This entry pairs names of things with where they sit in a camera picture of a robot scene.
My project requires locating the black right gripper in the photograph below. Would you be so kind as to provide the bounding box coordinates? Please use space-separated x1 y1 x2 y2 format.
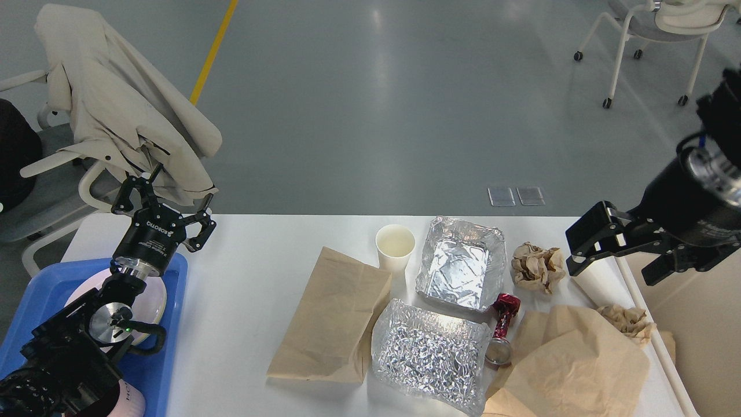
566 156 740 287

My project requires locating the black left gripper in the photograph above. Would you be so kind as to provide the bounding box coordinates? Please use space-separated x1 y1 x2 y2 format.
110 163 217 277

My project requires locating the white paper cup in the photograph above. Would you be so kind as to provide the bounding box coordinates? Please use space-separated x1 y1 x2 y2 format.
375 224 416 276
572 258 634 307

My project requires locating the pink plate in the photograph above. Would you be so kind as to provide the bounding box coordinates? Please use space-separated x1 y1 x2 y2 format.
83 277 167 352

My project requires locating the pink mug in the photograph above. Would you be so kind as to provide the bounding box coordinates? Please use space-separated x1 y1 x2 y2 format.
61 379 146 417

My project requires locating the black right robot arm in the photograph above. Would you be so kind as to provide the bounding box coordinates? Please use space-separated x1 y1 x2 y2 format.
566 69 740 286

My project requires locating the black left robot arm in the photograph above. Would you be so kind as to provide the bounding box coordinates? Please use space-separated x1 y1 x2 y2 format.
2 164 217 416

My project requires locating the small crumpled brown paper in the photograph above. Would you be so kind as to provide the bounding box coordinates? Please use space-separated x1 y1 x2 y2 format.
596 304 656 348

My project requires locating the cream plastic bin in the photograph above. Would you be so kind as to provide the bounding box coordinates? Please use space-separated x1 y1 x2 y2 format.
617 253 740 416

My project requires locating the crumpled brown paper ball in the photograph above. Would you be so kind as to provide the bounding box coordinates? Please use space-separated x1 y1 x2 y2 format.
511 241 567 295

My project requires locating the beige jacket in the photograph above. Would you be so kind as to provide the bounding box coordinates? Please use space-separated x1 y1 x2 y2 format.
35 3 222 206

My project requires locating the white office chair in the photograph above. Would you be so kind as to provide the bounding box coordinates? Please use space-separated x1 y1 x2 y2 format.
2 103 121 277

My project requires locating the blue plastic tray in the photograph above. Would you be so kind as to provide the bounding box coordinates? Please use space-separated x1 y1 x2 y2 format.
1 254 188 416

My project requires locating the large brown paper sheet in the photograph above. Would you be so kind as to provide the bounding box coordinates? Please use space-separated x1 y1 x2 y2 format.
483 305 683 416

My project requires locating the person in dark clothes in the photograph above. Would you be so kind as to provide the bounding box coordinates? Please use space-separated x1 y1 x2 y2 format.
1 98 42 212

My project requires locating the red foil wrapped glass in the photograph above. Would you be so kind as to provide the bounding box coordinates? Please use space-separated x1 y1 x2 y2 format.
485 292 521 366

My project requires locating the aluminium foil tray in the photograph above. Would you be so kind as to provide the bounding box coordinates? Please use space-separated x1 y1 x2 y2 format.
415 216 507 313

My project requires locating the brown paper bag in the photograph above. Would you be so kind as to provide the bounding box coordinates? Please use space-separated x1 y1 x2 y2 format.
266 247 392 383

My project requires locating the white chair with castors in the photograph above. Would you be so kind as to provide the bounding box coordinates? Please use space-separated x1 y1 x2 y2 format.
573 1 739 110

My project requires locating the crumpled foil tray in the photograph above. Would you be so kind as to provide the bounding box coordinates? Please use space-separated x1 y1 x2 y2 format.
371 298 490 416

